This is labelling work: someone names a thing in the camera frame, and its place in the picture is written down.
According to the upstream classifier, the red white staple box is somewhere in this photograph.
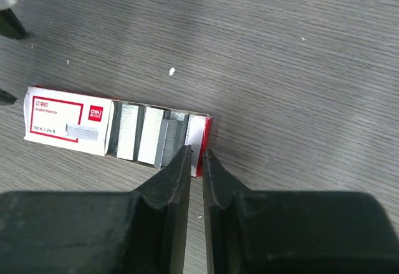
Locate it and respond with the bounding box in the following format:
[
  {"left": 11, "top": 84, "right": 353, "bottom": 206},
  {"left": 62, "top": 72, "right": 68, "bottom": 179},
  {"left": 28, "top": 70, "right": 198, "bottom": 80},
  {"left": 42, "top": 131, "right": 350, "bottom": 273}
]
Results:
[{"left": 24, "top": 86, "right": 212, "bottom": 177}]

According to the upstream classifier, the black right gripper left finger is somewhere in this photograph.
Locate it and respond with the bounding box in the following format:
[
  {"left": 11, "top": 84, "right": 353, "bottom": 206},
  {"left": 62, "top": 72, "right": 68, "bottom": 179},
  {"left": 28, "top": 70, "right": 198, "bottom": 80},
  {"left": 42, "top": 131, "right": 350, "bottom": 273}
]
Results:
[{"left": 1, "top": 146, "right": 192, "bottom": 273}]

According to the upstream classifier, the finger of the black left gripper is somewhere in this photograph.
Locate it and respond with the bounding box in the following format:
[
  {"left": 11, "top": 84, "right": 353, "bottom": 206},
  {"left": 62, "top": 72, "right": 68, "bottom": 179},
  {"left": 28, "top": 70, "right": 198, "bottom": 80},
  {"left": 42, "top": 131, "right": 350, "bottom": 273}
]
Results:
[
  {"left": 0, "top": 9, "right": 27, "bottom": 39},
  {"left": 0, "top": 90, "right": 17, "bottom": 106}
]

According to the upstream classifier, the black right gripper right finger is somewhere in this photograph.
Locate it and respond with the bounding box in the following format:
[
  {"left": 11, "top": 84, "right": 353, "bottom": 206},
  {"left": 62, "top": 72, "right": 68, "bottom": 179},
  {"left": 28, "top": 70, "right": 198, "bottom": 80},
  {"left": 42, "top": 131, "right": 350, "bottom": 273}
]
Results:
[{"left": 203, "top": 150, "right": 398, "bottom": 273}]

